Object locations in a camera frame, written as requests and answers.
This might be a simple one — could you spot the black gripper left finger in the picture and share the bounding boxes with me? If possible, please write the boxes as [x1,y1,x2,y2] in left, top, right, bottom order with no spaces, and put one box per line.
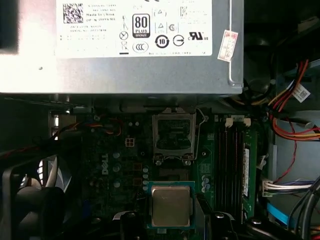
[119,210,149,240]

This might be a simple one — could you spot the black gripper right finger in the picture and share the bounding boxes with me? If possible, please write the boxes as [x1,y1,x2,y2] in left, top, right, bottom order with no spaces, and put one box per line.
[207,211,305,240]

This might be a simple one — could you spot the silver CPU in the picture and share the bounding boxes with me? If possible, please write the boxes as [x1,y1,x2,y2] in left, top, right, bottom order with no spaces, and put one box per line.
[146,181,196,230]

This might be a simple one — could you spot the wire locking lever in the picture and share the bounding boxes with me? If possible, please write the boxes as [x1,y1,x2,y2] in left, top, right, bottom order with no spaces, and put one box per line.
[195,107,209,161]

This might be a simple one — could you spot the metal socket cover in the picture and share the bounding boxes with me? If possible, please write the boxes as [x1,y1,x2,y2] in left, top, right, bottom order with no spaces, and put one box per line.
[151,109,196,161]

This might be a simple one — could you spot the CPU socket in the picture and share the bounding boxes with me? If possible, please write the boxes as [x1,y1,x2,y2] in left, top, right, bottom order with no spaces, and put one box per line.
[152,154,195,183]

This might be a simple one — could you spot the black-clipped RAM slot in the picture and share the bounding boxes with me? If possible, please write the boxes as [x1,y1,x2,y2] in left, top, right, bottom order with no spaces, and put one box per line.
[215,124,225,213]

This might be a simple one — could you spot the white-clipped RAM slot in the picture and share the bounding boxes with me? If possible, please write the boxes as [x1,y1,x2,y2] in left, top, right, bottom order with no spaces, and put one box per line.
[224,116,234,213]

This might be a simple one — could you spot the green RAM stick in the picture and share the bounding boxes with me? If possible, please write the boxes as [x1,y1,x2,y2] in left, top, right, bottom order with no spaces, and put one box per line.
[242,116,259,223]

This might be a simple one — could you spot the green motherboard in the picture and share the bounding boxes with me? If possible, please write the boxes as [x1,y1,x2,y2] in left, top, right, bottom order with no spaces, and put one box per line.
[48,107,273,240]

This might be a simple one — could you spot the black PC case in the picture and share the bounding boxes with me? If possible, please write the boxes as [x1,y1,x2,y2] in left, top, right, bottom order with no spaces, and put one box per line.
[0,0,320,240]

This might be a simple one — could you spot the black case fan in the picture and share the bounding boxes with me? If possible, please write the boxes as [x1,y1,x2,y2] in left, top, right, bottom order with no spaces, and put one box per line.
[0,149,76,240]

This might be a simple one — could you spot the grey power supply unit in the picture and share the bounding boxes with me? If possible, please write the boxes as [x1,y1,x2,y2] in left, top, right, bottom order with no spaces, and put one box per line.
[0,0,245,97]

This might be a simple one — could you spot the white label tag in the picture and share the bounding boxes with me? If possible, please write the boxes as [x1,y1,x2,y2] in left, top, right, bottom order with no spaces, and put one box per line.
[291,83,312,103]

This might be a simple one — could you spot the blue cable connector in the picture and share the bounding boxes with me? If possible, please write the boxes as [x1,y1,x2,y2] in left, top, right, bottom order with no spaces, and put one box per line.
[266,201,291,226]

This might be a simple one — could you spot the thick black cable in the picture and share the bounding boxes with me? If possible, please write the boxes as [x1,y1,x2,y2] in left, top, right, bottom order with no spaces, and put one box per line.
[299,189,320,240]
[287,184,320,240]

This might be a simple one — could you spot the white grey wire bundle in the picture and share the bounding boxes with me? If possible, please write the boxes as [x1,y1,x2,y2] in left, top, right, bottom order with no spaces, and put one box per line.
[261,179,320,199]

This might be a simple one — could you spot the red black fan wire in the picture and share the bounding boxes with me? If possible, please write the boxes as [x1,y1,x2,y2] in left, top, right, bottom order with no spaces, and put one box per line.
[0,117,124,161]

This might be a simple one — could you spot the orange red power wire bundle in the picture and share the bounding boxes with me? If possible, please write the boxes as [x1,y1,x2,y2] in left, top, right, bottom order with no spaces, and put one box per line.
[266,59,320,142]

